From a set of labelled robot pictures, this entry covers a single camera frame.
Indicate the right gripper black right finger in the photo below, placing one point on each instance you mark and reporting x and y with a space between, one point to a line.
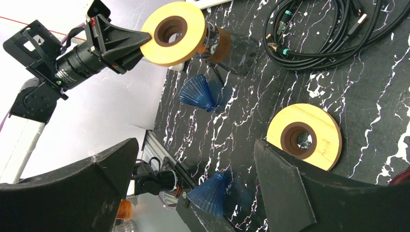
299 197

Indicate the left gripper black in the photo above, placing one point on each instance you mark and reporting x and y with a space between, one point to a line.
88 50

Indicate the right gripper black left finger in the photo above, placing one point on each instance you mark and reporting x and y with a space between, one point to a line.
81 197

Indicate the blue plastic dripper cone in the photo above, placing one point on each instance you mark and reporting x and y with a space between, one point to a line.
196 92

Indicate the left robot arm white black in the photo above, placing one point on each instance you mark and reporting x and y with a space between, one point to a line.
32 108

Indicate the glass carafe with brown collar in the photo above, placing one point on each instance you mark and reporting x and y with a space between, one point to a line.
235 53

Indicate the orange handled screwdriver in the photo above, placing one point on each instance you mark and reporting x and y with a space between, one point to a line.
125 210

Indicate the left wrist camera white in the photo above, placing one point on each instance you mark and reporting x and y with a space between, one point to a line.
96 7

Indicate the white pvc pipe frame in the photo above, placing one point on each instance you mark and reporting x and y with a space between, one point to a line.
201 4

